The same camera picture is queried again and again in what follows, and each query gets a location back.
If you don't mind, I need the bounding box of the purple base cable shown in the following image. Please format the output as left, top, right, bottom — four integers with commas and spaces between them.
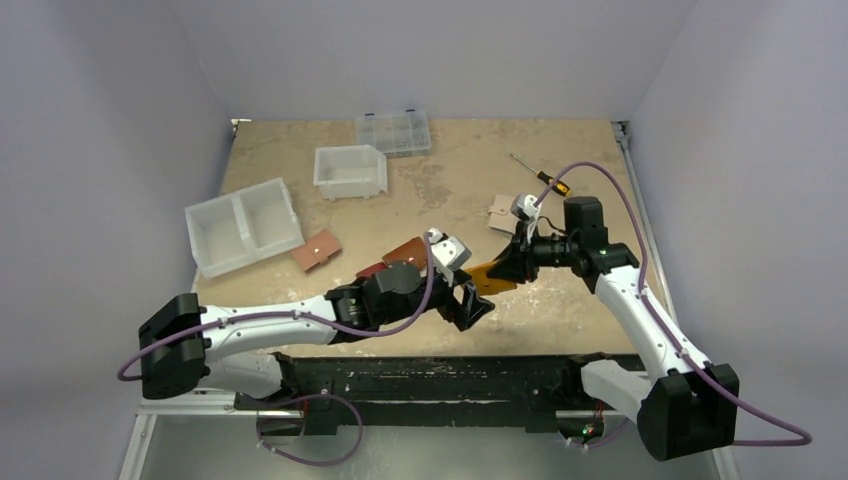
255, 392, 365, 468

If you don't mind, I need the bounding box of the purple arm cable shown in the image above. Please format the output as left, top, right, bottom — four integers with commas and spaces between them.
117, 233, 437, 384
533, 161, 814, 448

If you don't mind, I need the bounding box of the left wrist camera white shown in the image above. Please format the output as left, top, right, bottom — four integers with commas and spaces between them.
427, 228, 472, 286

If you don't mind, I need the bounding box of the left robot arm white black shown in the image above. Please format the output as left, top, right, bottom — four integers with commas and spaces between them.
136, 262, 495, 409

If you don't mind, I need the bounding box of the clear compartment organizer box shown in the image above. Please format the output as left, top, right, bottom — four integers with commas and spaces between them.
354, 109, 432, 158

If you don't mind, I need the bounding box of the white small open bin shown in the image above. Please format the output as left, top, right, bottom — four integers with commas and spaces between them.
313, 145, 388, 201

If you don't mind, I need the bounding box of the brown leather card holder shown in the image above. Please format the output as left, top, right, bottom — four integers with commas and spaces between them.
382, 237, 427, 271

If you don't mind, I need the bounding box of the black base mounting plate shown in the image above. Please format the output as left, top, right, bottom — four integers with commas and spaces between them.
234, 353, 607, 435

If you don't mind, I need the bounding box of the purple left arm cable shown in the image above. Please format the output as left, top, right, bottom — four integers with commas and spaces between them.
117, 233, 437, 384

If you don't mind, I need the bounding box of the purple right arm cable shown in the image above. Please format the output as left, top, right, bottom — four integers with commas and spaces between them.
533, 161, 814, 448

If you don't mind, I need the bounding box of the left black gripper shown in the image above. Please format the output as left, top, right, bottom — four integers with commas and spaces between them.
378, 265, 492, 328

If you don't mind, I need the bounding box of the yellow black screwdriver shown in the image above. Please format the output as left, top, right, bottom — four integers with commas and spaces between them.
510, 153, 572, 197

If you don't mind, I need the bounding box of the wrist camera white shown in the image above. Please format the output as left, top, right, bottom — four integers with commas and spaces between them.
510, 194, 540, 223
427, 228, 472, 286

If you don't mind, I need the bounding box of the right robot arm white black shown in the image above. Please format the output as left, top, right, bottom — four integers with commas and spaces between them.
486, 194, 739, 461

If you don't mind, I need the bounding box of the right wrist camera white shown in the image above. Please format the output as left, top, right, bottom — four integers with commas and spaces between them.
510, 194, 540, 223

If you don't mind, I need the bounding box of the white two-compartment bin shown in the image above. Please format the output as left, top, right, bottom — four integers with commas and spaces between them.
185, 177, 305, 279

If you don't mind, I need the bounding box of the orange card holder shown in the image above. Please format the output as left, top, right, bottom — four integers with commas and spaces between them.
466, 261, 523, 297

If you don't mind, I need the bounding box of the pink tan card holder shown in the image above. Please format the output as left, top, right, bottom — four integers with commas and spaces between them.
290, 229, 343, 273

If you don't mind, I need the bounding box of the dark red card holder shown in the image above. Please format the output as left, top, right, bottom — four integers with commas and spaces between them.
356, 262, 387, 279

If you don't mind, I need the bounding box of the aluminium frame rail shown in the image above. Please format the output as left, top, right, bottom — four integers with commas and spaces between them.
118, 389, 236, 480

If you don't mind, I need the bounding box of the beige card holder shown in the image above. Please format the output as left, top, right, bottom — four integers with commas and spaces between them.
487, 194, 519, 235

